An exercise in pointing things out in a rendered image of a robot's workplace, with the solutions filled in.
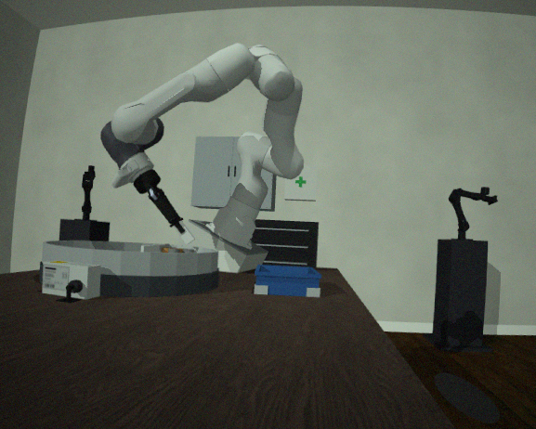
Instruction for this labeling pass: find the blue open crate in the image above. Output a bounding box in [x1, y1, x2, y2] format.
[254, 265, 321, 297]

